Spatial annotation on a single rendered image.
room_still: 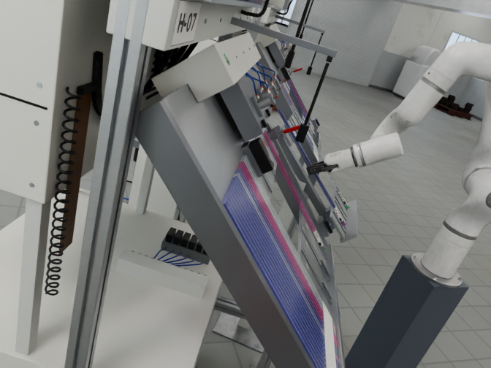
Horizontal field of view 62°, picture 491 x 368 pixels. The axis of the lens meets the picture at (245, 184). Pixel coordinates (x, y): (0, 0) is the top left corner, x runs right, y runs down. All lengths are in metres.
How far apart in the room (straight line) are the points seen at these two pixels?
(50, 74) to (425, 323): 1.50
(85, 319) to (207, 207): 0.31
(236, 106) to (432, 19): 13.08
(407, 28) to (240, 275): 12.88
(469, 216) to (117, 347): 1.16
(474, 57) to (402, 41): 12.02
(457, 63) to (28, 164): 1.19
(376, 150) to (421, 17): 12.25
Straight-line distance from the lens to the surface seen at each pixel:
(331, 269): 1.32
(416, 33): 13.67
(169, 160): 0.63
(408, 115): 1.44
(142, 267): 1.19
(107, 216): 0.66
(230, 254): 0.68
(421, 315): 1.69
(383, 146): 1.46
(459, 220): 1.58
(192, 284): 1.17
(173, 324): 1.11
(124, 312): 1.12
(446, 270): 1.65
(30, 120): 0.72
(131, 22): 0.57
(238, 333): 2.03
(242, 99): 0.91
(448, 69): 1.43
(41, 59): 0.68
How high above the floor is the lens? 1.40
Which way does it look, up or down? 24 degrees down
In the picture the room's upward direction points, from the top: 18 degrees clockwise
